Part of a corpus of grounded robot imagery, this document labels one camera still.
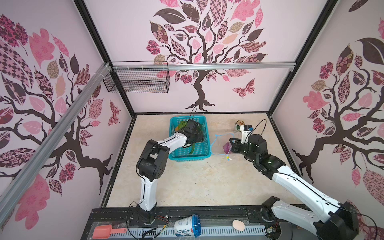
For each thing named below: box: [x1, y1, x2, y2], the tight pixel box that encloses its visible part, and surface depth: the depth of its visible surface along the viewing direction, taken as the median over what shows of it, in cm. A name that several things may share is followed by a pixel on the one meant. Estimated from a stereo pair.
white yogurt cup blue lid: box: [174, 214, 202, 238], surface depth 66 cm
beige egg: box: [232, 219, 245, 232], surface depth 71 cm
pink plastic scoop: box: [92, 224, 128, 240], surface depth 70 cm
